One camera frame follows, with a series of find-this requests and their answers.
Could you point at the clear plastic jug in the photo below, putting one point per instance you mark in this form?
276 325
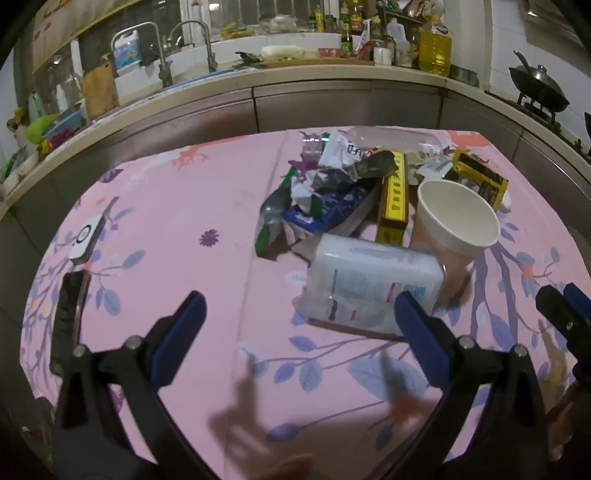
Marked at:
398 44

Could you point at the blue and white box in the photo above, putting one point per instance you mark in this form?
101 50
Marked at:
337 207

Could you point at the kitchen counter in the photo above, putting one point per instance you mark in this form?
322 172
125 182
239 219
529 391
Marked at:
346 106

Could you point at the blue basin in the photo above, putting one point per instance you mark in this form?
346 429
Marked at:
67 124

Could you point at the long yellow box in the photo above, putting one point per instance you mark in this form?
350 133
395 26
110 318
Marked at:
395 198

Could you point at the crumpled white wrapper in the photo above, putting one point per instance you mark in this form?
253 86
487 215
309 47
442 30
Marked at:
369 166
341 152

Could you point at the green snack wrapper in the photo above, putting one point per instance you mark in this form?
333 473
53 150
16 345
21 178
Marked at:
270 221

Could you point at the white remote device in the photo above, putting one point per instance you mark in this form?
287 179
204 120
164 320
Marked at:
85 237

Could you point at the plastic wrapped tissue pack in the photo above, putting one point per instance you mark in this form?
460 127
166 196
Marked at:
369 277

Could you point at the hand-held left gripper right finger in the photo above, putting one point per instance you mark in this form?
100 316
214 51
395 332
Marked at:
415 318

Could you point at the black and yellow packet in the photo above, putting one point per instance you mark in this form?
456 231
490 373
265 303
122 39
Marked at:
480 180

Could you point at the gas stove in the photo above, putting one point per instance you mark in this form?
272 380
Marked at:
545 117

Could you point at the wooden cutting board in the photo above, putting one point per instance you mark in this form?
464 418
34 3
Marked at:
99 90

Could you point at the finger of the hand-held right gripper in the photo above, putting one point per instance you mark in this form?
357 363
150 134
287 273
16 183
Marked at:
579 297
561 323

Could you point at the steel bowl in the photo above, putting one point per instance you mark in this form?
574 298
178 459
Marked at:
465 76

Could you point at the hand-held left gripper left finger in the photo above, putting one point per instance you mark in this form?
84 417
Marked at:
184 318

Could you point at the pink floral tablecloth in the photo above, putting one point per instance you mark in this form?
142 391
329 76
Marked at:
184 207

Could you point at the black phone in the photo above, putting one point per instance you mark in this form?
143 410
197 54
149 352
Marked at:
69 314

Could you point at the metal faucet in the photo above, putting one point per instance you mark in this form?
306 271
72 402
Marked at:
207 46
159 55

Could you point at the white paper cup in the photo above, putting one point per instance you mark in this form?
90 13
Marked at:
457 217

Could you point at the black wok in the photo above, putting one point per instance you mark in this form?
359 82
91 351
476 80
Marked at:
540 87

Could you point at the white sink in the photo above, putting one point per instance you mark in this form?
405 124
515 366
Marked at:
240 50

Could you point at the large yellow oil bottle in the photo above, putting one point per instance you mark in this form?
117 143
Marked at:
435 48

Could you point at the blue and white detergent jug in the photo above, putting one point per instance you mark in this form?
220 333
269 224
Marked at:
127 53

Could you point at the clear plastic bottle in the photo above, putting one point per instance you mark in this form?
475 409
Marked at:
392 138

